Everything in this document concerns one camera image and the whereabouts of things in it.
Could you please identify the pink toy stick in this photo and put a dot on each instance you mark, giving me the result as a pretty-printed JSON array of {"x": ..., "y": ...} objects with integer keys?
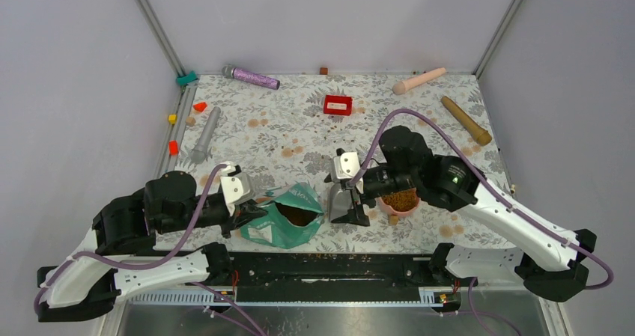
[{"x": 406, "y": 85}]

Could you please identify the teal clip in corner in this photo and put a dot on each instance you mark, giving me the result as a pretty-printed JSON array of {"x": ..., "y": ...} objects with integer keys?
[{"x": 186, "y": 79}]

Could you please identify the brown wooden rolling pin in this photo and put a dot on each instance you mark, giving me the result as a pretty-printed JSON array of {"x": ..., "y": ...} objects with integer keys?
[{"x": 480, "y": 135}]

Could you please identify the pink pet bowl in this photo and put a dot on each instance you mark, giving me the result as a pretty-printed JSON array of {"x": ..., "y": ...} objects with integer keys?
[{"x": 390, "y": 212}]

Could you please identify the red square toy block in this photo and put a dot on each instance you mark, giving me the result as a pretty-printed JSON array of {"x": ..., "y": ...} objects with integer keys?
[{"x": 338, "y": 105}]

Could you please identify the purple glitter microphone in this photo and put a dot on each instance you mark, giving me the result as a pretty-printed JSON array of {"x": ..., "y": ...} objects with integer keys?
[{"x": 232, "y": 72}]

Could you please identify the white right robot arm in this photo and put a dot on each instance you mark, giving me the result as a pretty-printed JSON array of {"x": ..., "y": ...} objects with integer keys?
[{"x": 544, "y": 258}]

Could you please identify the brown kibble in pink bowl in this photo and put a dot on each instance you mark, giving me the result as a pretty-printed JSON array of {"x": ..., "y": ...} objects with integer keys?
[{"x": 401, "y": 202}]

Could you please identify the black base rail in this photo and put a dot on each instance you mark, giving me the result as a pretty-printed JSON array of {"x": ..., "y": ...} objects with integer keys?
[{"x": 325, "y": 278}]

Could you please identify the floral table mat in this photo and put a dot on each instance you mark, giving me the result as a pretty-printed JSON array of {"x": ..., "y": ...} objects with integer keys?
[{"x": 283, "y": 137}]

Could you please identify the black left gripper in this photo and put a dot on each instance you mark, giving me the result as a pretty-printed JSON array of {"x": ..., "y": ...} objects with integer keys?
[{"x": 241, "y": 214}]

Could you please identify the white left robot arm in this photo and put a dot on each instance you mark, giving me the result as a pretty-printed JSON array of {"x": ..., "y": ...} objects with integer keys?
[{"x": 135, "y": 244}]

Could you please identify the grey cylinder tool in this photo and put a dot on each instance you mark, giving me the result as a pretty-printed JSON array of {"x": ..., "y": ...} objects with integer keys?
[{"x": 201, "y": 150}]

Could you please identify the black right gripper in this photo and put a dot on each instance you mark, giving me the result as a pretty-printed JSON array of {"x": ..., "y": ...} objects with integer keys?
[{"x": 356, "y": 215}]

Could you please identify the green dog food bag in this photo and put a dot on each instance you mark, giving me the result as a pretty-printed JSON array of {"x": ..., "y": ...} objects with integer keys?
[{"x": 294, "y": 213}]

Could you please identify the grey plastic scoop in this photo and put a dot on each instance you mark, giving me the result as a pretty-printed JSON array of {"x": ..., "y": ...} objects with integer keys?
[{"x": 340, "y": 203}]

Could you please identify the orange toy block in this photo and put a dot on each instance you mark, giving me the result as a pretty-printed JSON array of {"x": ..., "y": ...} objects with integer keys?
[{"x": 173, "y": 148}]

